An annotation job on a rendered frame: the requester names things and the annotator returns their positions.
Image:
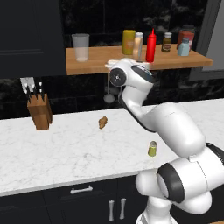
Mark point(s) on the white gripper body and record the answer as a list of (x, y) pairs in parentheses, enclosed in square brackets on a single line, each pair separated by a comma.
[(122, 61)]

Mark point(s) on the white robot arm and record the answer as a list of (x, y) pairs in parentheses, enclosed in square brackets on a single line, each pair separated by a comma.
[(175, 131)]

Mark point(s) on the wooden cabinet shelf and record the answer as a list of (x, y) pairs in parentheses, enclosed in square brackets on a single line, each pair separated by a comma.
[(96, 62)]

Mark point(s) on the red ketchup bottle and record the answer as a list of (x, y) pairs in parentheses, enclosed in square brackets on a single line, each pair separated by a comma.
[(150, 46)]

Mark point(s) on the dark brown sauce bottle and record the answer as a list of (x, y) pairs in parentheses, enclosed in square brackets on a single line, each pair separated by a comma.
[(166, 43)]

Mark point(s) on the light blue bottle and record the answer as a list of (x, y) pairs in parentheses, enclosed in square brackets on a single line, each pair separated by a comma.
[(183, 49)]

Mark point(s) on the yellow-green shaker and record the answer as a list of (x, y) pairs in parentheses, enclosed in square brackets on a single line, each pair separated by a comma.
[(152, 149)]

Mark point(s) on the grey open cabinet door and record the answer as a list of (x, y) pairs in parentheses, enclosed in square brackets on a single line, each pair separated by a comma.
[(211, 35)]

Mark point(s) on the dark base cabinet door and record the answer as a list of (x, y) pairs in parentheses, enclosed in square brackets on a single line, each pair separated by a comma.
[(129, 189), (81, 214)]

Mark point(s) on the dark base cabinet run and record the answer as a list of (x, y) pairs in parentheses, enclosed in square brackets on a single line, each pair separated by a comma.
[(20, 208)]

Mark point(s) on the yellow mustard jar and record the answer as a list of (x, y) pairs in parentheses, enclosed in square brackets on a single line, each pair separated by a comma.
[(128, 42)]

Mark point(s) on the hanging grey ladle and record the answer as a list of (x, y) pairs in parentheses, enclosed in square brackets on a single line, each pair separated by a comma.
[(108, 97)]

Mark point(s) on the clear glass cup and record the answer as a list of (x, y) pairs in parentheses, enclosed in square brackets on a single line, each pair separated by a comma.
[(80, 46)]

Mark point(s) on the brown food piece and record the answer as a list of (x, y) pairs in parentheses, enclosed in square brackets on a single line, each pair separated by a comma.
[(102, 122)]

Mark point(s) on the red canister jar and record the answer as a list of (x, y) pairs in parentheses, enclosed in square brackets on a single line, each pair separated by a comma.
[(186, 35)]

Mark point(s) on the wooden knife block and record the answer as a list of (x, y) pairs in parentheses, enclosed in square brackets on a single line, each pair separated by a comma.
[(40, 113)]

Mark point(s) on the dark drawer front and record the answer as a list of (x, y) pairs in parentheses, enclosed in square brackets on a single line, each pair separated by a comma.
[(58, 195)]

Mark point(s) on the dark wall cabinet door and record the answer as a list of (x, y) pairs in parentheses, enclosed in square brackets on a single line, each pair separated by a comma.
[(29, 35)]

